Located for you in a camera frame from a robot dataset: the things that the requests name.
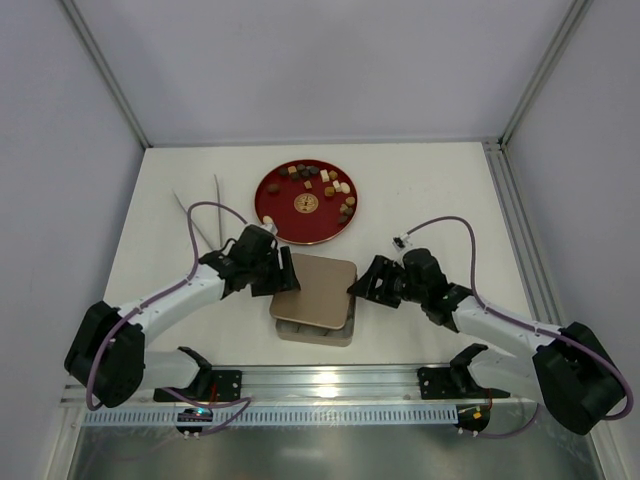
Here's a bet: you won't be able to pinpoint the gold tin lid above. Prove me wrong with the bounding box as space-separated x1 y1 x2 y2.
269 253 357 330

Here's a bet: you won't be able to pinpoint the gold square tin box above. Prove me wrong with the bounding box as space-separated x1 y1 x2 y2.
275 297 356 347

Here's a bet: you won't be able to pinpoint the metal tongs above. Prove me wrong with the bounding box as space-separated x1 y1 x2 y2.
172 174 223 250

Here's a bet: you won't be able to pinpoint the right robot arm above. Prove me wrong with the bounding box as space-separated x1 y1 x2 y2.
348 248 632 435

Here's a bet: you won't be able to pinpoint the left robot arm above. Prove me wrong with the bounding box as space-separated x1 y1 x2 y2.
64 225 300 410

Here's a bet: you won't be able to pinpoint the red round tray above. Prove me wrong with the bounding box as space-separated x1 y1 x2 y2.
254 158 360 245

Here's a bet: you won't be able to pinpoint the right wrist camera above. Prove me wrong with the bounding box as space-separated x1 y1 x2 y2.
392 234 412 252

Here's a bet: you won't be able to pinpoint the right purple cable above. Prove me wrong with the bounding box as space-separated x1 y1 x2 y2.
399 215 635 440

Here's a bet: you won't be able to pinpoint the aluminium rail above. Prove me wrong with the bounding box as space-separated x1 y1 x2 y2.
62 363 546 404

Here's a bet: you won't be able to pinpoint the perforated cable duct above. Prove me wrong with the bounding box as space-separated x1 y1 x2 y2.
82 403 458 428

